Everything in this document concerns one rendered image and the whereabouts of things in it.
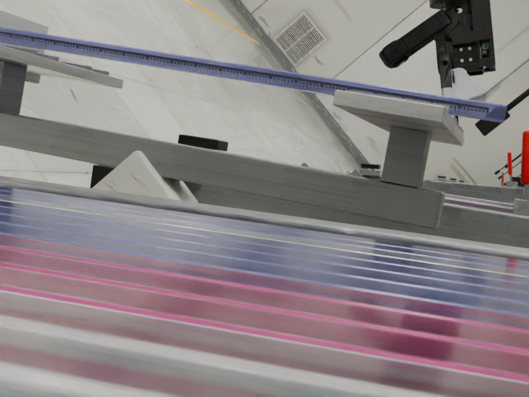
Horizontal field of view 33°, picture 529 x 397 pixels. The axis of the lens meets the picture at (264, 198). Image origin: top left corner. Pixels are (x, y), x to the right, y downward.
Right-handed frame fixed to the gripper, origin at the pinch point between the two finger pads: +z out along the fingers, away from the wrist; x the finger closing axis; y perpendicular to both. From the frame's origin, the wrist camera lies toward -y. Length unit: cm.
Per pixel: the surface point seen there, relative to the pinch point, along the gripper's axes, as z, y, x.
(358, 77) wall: -125, -133, 849
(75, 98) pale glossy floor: -39, -148, 178
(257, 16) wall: -209, -243, 850
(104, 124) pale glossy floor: -29, -141, 188
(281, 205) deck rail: 8.5, -18.7, -32.0
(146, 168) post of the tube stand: 4, -23, -63
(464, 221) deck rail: 12.1, 2.0, -32.0
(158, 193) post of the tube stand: 7, -22, -63
